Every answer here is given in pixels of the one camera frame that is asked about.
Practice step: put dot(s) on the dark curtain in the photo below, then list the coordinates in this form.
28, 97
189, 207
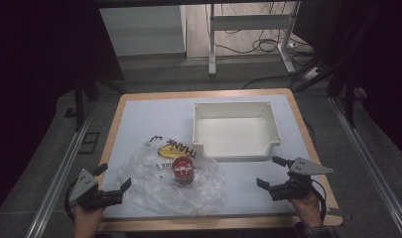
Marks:
39, 66
380, 49

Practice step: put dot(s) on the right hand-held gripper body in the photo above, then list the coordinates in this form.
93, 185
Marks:
294, 188

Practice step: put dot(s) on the black stand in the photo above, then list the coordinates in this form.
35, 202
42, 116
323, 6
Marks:
79, 99
350, 99

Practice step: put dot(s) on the white cabinet panel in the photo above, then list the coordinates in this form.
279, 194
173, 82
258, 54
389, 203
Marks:
142, 31

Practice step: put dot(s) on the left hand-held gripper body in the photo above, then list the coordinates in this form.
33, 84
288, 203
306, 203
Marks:
84, 185

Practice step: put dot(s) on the person's right hand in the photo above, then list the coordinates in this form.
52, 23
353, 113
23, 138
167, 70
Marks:
307, 210

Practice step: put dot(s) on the red can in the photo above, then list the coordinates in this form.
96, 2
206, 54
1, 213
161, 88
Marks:
183, 172

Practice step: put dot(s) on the white plastic bin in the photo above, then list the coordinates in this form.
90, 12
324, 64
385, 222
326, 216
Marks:
236, 137

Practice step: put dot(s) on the metal floor rail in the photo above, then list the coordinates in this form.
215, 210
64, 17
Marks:
370, 165
59, 178

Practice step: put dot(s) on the clear printed plastic bag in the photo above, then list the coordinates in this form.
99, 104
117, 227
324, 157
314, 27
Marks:
155, 195

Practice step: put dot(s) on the white table mat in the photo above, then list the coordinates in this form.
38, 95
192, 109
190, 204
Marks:
155, 115

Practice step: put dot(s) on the white desk frame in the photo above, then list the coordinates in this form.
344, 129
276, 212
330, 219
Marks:
248, 22

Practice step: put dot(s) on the white power strip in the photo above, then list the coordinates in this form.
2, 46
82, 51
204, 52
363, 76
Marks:
312, 73

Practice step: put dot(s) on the person's left hand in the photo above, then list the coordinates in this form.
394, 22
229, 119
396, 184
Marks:
86, 216

